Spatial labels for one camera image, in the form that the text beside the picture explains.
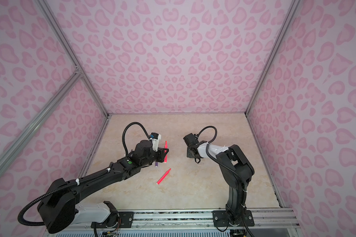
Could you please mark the diagonal aluminium wall strut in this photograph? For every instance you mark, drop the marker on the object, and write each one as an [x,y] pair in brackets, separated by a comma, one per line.
[10,154]

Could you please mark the pink highlighter pen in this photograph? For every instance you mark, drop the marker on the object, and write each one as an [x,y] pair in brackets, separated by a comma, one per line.
[163,177]
[165,147]

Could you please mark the aluminium front rail frame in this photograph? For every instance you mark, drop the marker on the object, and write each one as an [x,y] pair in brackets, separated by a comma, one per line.
[268,222]

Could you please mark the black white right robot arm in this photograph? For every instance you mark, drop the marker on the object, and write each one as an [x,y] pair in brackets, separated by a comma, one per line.
[237,171]

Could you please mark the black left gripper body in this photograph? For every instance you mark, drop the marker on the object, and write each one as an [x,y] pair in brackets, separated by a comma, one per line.
[157,156]

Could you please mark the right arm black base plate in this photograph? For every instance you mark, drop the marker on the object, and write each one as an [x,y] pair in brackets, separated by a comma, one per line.
[223,218]

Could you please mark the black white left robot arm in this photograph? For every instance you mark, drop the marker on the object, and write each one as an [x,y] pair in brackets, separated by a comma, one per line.
[58,210]

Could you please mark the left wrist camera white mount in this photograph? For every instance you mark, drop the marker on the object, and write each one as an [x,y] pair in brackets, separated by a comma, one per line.
[155,138]

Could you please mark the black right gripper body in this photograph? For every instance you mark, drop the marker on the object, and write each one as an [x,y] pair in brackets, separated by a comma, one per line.
[189,154]

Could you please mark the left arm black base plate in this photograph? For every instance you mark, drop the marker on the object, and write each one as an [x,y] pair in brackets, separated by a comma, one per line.
[122,218]

